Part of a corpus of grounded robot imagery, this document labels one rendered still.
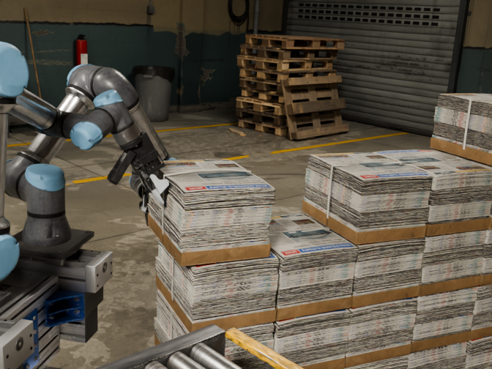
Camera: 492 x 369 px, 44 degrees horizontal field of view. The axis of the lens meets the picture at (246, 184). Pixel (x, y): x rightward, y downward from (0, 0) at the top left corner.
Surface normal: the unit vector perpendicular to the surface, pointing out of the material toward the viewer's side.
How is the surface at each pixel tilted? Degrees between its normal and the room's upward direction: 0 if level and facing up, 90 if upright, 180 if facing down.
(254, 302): 90
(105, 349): 0
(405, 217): 90
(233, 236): 90
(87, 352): 0
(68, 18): 90
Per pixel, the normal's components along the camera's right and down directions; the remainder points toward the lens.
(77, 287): -0.20, 0.25
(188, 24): 0.68, 0.23
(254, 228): 0.40, 0.26
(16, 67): 0.90, 0.04
